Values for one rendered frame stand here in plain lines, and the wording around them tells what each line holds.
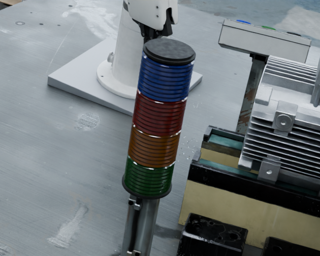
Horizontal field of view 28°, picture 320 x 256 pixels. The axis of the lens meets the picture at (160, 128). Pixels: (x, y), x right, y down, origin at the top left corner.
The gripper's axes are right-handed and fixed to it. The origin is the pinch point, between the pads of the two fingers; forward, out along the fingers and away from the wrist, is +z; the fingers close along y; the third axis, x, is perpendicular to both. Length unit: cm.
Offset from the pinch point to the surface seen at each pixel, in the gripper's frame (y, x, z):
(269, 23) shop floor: 165, -251, 134
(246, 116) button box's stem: -16.4, -10.6, 13.7
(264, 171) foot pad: -38.5, 11.1, 3.4
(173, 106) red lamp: -41, 33, -20
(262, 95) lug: -35.1, 8.7, -7.9
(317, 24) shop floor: 150, -285, 141
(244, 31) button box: -14.1, -10.9, -4.3
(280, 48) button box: -20.6, -14.0, -2.1
